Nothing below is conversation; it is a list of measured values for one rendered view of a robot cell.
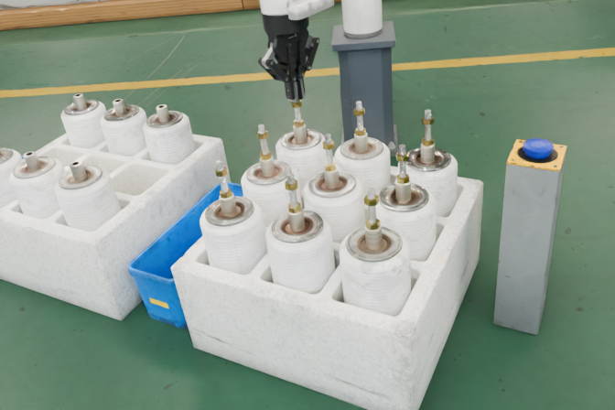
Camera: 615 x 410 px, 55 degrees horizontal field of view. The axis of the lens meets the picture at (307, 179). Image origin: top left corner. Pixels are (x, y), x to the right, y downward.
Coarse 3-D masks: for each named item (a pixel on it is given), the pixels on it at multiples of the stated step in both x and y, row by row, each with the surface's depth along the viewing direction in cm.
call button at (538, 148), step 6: (534, 138) 84; (540, 138) 84; (528, 144) 83; (534, 144) 83; (540, 144) 83; (546, 144) 82; (552, 144) 82; (528, 150) 82; (534, 150) 82; (540, 150) 81; (546, 150) 81; (552, 150) 82; (534, 156) 82; (540, 156) 82; (546, 156) 82
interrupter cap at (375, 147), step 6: (354, 138) 106; (372, 138) 105; (342, 144) 104; (348, 144) 104; (354, 144) 104; (372, 144) 104; (378, 144) 103; (342, 150) 103; (348, 150) 102; (354, 150) 103; (372, 150) 102; (378, 150) 101; (348, 156) 100; (354, 156) 100; (360, 156) 100; (366, 156) 100; (372, 156) 100
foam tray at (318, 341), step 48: (480, 192) 103; (192, 288) 92; (240, 288) 86; (288, 288) 85; (336, 288) 84; (432, 288) 82; (192, 336) 99; (240, 336) 93; (288, 336) 87; (336, 336) 82; (384, 336) 77; (432, 336) 86; (336, 384) 88; (384, 384) 82
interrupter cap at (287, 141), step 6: (312, 132) 110; (282, 138) 108; (288, 138) 109; (294, 138) 109; (312, 138) 108; (318, 138) 107; (282, 144) 107; (288, 144) 106; (294, 144) 107; (300, 144) 107; (306, 144) 106; (312, 144) 106
